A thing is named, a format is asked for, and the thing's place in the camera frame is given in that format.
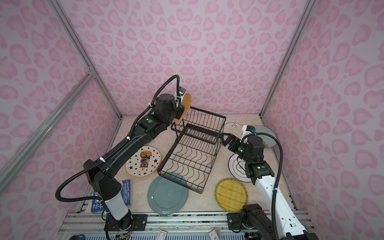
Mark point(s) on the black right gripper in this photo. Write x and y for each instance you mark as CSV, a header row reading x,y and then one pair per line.
x,y
230,140

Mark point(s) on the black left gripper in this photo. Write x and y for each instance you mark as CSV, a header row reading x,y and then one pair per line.
x,y
180,111

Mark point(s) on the orange woven round plate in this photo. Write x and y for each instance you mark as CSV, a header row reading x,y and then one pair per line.
x,y
187,101

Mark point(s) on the white plate dark rings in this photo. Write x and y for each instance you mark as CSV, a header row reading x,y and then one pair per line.
x,y
237,168

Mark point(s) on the white plate floral sprigs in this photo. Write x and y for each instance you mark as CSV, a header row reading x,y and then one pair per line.
x,y
233,128

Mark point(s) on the black wire dish rack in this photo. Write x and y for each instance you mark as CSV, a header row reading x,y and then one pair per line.
x,y
191,158

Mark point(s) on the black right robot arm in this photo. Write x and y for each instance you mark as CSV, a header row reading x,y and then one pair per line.
x,y
282,224

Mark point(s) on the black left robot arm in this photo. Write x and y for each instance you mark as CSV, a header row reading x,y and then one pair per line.
x,y
155,119

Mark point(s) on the light blue flower plate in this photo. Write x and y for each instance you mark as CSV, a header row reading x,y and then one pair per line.
x,y
267,137

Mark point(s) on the yellow woven round plate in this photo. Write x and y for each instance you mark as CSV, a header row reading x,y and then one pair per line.
x,y
231,195

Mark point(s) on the white plate black stars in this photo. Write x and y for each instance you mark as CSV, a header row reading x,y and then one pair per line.
x,y
144,162

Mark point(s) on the teal green round plate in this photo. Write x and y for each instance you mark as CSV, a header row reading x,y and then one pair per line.
x,y
167,195

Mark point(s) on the blue illustrated children's book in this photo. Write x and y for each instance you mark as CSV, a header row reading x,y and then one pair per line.
x,y
97,207

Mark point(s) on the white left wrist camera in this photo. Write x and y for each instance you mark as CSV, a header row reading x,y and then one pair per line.
x,y
180,95

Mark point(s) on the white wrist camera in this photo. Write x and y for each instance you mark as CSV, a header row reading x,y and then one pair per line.
x,y
248,130
180,95

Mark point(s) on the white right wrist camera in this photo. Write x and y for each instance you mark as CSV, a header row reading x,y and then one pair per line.
x,y
248,130

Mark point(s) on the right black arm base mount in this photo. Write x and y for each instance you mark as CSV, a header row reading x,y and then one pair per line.
x,y
240,221

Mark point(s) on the diagonal aluminium frame bar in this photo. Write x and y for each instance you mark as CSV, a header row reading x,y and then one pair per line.
x,y
18,161

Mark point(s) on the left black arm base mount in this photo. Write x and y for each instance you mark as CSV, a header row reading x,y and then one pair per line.
x,y
135,222

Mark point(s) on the aluminium front rail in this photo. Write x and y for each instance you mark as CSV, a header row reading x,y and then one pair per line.
x,y
178,226

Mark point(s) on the right corner aluminium post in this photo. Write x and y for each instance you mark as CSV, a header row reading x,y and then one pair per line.
x,y
309,8

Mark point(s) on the corner aluminium post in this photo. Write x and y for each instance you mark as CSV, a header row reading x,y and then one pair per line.
x,y
309,8
80,48

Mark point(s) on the left corner aluminium post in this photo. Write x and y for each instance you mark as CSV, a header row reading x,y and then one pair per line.
x,y
80,48

